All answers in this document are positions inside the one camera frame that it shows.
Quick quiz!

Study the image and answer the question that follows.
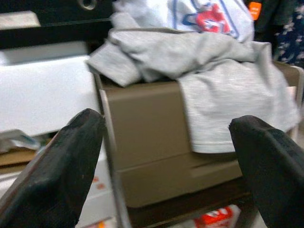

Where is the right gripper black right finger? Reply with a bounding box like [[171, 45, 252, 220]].
[[228, 115, 304, 228]]

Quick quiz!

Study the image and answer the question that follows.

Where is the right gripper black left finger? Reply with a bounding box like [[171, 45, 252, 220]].
[[0, 108, 106, 228]]

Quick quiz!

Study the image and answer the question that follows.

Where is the brown cardboard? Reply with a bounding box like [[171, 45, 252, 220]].
[[0, 147, 36, 174]]

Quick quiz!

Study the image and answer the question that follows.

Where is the white carton orange print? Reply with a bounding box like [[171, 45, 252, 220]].
[[78, 142, 119, 228]]

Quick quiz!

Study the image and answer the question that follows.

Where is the white plastic bag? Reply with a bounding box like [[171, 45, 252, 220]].
[[0, 129, 41, 152]]

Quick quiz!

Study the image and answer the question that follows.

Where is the orange white package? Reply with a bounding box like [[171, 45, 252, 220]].
[[193, 205, 240, 228]]

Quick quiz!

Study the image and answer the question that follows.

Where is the white board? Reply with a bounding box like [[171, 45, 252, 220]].
[[0, 41, 100, 137]]

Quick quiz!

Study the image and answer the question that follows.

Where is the grey garment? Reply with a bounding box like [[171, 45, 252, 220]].
[[85, 11, 300, 154]]

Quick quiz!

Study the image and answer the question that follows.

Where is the taupe plastic box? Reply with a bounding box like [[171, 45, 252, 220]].
[[94, 60, 304, 228]]

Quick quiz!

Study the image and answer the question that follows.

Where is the navy floral garment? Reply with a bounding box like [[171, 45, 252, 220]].
[[273, 0, 304, 68]]

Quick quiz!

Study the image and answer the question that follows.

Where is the black shelf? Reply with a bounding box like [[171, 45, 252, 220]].
[[0, 0, 114, 49]]

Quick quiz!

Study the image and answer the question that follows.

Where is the orange tag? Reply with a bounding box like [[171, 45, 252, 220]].
[[248, 1, 262, 21]]

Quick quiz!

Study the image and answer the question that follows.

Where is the white red-blue printed garment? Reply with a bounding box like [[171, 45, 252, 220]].
[[114, 0, 255, 43]]

